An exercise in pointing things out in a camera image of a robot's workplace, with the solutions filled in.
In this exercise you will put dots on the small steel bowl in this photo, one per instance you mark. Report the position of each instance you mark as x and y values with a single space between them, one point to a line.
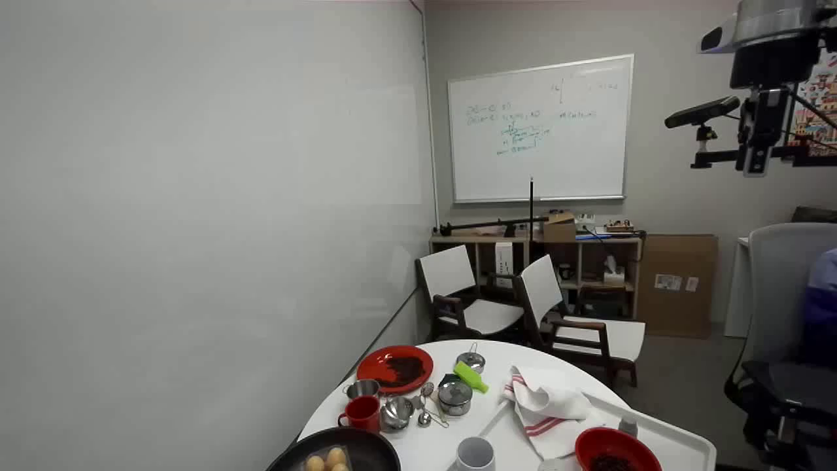
395 413

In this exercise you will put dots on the red bowl on tray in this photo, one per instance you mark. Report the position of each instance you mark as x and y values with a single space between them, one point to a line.
612 451

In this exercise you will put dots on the left white cushioned chair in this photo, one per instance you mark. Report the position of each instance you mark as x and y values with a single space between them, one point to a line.
466 303

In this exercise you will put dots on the white cushioned chair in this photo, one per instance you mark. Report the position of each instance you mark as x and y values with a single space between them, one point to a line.
466 303
612 347

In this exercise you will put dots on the black tripod stand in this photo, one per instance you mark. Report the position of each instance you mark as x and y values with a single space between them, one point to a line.
500 226

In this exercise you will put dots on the red plate with food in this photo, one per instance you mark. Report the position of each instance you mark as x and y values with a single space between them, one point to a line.
395 369

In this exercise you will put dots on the steel cup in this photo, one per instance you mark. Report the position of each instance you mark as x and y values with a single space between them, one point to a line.
361 389

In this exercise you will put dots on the round steel tin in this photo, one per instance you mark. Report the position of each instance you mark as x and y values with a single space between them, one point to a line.
453 396

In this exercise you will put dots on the steel measuring spoon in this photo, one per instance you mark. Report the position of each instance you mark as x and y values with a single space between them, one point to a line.
425 419

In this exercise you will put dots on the red mug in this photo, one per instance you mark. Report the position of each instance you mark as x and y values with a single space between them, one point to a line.
361 413

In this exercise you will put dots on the black frying pan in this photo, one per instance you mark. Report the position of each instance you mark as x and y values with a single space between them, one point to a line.
338 451

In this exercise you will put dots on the right white cushioned chair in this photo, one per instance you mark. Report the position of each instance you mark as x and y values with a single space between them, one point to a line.
612 347

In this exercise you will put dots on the white mug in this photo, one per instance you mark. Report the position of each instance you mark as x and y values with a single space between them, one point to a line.
474 453

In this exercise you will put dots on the white plastic tray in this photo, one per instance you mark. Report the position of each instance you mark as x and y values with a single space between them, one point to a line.
672 445

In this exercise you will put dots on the white red striped cloth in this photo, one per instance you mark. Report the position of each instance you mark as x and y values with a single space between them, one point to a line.
549 411

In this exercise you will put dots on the cardboard box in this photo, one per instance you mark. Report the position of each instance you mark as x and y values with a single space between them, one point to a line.
678 284

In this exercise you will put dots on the small salt shaker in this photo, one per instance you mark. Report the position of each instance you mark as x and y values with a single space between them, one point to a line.
628 426

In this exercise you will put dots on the grey office chair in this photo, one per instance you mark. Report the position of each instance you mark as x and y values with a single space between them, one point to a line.
789 400

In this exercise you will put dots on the wall whiteboard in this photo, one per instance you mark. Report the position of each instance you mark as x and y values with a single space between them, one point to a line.
553 128

